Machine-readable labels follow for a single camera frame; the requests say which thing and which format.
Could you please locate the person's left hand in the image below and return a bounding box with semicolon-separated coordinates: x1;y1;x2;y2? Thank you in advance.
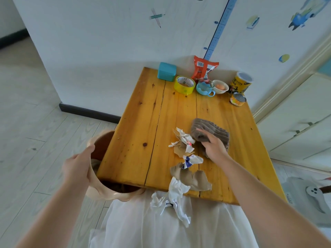
62;144;96;190

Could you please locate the person's right hand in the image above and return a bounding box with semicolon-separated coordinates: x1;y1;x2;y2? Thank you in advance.
195;128;232;165

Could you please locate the brown ribbed cleaning cloth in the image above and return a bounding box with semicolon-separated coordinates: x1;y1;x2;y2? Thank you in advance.
190;118;230;158

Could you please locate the pink plastic waste bin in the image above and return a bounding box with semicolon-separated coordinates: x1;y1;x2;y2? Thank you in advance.
85;130;146;202

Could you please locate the person's left forearm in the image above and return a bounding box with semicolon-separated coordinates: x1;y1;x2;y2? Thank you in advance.
15;178;89;248

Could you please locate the person's right forearm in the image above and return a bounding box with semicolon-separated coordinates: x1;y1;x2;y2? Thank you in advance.
214;154;331;248

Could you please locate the crumpled white and brown paper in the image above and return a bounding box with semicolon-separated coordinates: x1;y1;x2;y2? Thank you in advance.
173;127;196;158

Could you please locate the crumpled blue and white wrapper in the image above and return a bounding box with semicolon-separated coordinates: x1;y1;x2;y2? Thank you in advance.
182;154;204;170

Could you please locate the torn brown paper piece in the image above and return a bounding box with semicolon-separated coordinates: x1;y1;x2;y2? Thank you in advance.
170;163;213;192

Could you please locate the black baseboard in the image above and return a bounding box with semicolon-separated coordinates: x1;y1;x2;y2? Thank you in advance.
59;102;122;124

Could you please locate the small yellow tin can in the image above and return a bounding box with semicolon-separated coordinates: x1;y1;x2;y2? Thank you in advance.
230;92;247;107

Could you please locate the crumpled white tissue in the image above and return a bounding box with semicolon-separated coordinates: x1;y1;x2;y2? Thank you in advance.
151;177;192;228

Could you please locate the white bowl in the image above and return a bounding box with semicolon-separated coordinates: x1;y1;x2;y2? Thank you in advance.
212;80;229;95

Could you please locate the yellow tape roll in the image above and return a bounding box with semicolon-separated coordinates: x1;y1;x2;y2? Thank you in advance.
174;75;196;95

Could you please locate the tall yellow canister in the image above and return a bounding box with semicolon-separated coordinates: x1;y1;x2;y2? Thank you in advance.
229;71;253;95

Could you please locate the red snack packet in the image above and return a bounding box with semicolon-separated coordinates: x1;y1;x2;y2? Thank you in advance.
191;55;219;84

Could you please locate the teal plastic box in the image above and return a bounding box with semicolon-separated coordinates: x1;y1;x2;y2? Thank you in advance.
157;62;177;82

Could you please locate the white tulle skirt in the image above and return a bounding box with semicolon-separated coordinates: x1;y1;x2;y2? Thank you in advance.
88;189;259;248

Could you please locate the white cabinet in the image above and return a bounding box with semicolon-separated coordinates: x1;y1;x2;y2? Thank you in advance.
256;72;331;172

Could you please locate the grey play mat with ghost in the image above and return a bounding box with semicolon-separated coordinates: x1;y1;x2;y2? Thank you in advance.
272;163;331;231

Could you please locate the blue height ruler sticker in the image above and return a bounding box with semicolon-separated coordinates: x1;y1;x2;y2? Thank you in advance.
203;0;239;60

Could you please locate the blue cup with handle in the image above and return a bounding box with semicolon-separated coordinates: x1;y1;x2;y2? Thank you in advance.
196;79;216;97

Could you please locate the book wall sticker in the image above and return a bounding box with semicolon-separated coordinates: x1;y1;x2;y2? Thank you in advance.
245;15;260;30

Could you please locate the pencil wall sticker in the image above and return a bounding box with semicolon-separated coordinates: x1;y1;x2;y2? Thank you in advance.
149;8;166;29

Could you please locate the blue rocket wall sticker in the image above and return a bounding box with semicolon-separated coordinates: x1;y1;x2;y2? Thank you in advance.
288;0;331;31

